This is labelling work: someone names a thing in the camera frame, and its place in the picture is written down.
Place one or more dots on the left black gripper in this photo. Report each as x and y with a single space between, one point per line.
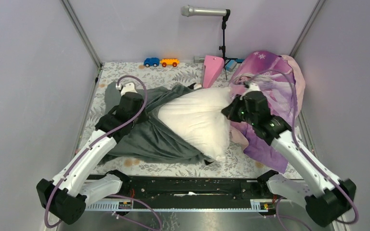
143 117

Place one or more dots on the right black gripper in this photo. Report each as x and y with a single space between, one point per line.
231 111

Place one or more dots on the grey plush pillowcase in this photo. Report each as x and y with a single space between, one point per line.
154 142

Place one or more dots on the white pillow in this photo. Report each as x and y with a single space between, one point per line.
196 117

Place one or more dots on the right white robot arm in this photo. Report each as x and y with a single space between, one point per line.
324 196

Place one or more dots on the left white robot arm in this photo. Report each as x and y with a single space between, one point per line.
67 194

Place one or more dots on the floral table cloth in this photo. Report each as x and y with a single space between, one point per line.
236 164

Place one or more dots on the purple princess print blanket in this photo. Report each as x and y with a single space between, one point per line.
280 79

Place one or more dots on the light blue small box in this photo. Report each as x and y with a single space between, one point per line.
231 65

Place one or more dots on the blue toy car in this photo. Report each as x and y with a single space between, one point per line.
153 61

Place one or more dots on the orange toy car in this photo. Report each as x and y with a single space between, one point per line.
169 62

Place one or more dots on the pink wedge block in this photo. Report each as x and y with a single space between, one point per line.
212 68

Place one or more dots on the black microphone stand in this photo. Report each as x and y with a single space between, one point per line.
222 48

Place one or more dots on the silver microphone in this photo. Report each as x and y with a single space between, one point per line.
189 11

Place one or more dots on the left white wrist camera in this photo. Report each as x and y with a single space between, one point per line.
125 88

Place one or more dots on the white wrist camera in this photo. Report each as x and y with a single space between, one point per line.
251 86
125 88

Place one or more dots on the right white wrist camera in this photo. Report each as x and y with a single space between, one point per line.
251 86

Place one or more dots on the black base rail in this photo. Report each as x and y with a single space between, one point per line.
200 194

